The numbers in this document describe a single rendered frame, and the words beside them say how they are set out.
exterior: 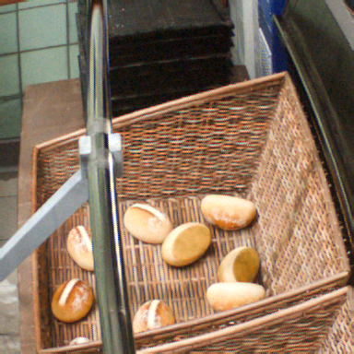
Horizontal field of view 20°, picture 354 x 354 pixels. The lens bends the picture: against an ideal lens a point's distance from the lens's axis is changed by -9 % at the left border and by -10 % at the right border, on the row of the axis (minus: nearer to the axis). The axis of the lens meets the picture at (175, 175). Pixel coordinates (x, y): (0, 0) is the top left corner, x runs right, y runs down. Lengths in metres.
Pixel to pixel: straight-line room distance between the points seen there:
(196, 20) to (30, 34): 0.97
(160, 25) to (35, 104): 0.46
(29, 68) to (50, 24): 0.16
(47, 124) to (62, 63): 0.71
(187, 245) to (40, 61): 1.22
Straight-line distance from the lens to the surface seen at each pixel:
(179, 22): 1.94
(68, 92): 2.30
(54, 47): 2.86
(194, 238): 1.79
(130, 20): 1.96
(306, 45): 1.68
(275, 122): 1.85
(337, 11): 0.85
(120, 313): 0.89
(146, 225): 1.83
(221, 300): 1.67
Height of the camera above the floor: 1.79
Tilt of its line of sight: 37 degrees down
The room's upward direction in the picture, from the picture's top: 2 degrees counter-clockwise
